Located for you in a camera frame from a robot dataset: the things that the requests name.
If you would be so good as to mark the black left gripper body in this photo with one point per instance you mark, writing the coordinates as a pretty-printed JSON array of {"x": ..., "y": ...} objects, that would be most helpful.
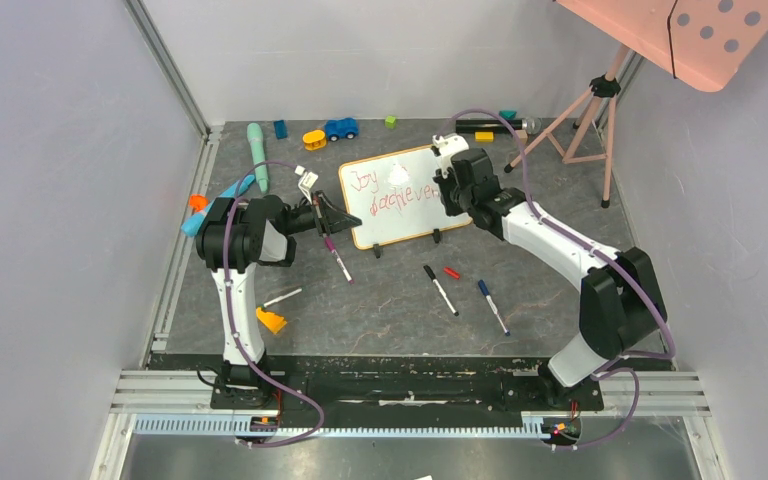
[{"x": 306, "y": 218}]

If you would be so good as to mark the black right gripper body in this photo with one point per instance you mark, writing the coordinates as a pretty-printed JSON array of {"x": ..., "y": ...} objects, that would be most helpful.
[{"x": 448, "y": 183}]

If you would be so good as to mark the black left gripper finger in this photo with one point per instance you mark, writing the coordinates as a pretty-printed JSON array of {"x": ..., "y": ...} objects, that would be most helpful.
[
  {"x": 328, "y": 227},
  {"x": 328, "y": 210}
]

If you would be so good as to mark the purple capped whiteboard marker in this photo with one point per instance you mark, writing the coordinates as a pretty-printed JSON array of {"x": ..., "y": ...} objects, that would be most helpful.
[{"x": 332, "y": 249}]

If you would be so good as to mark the white whiteboard orange frame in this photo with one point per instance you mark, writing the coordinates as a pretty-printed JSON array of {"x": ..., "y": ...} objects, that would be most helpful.
[{"x": 395, "y": 198}]

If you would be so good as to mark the red marker cap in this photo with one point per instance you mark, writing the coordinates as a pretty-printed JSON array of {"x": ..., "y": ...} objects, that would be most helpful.
[{"x": 452, "y": 272}]

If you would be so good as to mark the blue capped whiteboard marker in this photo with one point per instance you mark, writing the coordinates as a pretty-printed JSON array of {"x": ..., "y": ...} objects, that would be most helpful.
[{"x": 493, "y": 307}]

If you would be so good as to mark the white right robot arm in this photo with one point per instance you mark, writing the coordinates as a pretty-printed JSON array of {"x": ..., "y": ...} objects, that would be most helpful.
[{"x": 619, "y": 297}]

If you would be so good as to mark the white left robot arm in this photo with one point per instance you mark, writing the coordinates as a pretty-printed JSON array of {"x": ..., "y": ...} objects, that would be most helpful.
[{"x": 237, "y": 237}]

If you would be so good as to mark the black capped whiteboard marker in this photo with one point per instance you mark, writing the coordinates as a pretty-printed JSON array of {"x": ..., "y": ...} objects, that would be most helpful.
[{"x": 432, "y": 276}]

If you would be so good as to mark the green capped whiteboard marker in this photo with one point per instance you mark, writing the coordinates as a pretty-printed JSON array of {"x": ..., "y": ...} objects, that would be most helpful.
[{"x": 265, "y": 305}]

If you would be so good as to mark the yellow rectangular block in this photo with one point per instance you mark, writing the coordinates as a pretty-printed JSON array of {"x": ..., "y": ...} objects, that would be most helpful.
[{"x": 484, "y": 136}]

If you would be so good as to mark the black cylinder tube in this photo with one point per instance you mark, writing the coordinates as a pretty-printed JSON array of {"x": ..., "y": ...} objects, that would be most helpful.
[{"x": 467, "y": 126}]

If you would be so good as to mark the beige wooden cube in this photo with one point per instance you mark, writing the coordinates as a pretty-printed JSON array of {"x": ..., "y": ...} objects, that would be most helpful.
[{"x": 523, "y": 136}]

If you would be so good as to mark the yellow oval toy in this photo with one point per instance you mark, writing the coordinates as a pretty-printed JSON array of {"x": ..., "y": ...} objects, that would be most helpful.
[{"x": 314, "y": 139}]

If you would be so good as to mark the clear plastic ball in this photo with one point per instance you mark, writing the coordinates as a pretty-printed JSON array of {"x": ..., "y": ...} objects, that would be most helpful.
[{"x": 532, "y": 125}]

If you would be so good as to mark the dark blue block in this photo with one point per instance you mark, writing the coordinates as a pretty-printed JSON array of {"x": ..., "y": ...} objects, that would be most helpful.
[{"x": 280, "y": 129}]

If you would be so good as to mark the blue toy car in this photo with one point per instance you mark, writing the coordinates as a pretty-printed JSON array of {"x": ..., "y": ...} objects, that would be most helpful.
[{"x": 337, "y": 129}]

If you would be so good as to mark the mint green toy tube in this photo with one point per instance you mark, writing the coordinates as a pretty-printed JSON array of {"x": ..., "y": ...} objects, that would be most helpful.
[{"x": 255, "y": 138}]

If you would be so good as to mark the orange wedge block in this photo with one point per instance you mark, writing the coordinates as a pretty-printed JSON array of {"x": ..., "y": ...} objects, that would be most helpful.
[{"x": 271, "y": 321}]

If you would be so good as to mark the orange toy piece left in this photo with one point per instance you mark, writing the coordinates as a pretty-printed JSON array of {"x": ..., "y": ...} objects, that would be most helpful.
[{"x": 198, "y": 202}]

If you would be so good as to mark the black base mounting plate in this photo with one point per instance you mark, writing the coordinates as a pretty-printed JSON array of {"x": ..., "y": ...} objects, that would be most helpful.
[{"x": 393, "y": 392}]

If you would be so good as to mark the pink tripod stand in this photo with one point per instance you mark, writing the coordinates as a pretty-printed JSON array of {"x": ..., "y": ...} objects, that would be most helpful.
[{"x": 602, "y": 91}]

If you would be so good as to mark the pink perforated board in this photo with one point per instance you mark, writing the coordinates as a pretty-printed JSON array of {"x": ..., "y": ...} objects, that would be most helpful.
[{"x": 702, "y": 43}]

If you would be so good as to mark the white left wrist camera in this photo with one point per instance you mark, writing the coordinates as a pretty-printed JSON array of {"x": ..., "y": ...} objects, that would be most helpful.
[{"x": 306, "y": 181}]

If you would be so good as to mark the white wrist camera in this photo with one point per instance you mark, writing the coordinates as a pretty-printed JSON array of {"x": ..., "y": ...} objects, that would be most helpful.
[
  {"x": 306, "y": 181},
  {"x": 450, "y": 147}
]

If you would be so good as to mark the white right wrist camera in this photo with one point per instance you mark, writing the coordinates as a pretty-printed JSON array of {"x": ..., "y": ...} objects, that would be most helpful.
[{"x": 450, "y": 147}]

